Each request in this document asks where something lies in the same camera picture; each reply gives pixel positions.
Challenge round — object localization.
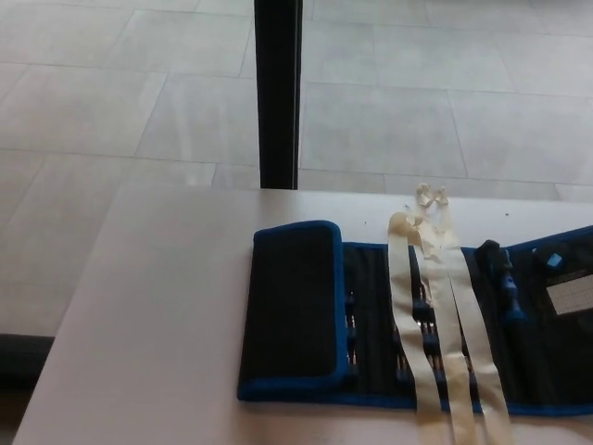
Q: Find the black blue-trimmed toolkit roll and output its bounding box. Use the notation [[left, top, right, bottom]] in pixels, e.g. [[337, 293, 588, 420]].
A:
[[236, 221, 593, 416]]

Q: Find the wide beige masking tape strip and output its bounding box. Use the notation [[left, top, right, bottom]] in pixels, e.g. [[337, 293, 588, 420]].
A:
[[386, 211, 453, 445]]

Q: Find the black upright post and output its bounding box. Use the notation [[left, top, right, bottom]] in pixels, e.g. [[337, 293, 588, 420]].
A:
[[253, 0, 303, 191]]

